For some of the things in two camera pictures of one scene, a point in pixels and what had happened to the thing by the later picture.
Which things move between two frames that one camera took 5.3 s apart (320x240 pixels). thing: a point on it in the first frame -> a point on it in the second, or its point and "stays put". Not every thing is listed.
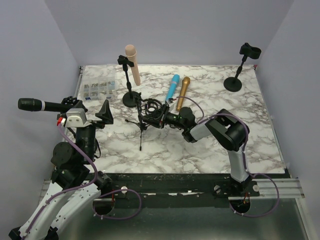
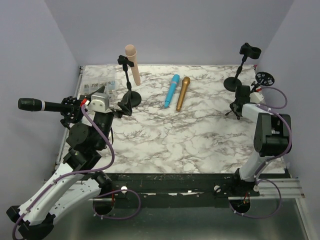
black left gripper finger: (105, 113) -> (126, 103)
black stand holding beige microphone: (129, 99) stays put
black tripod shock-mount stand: (150, 112) -> (264, 78)
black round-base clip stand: (234, 84) stays put
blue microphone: (174, 82) stays put
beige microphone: (130, 52) stays put
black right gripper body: (172, 120) -> (232, 105)
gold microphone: (185, 84) stays put
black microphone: (33, 105) stays put
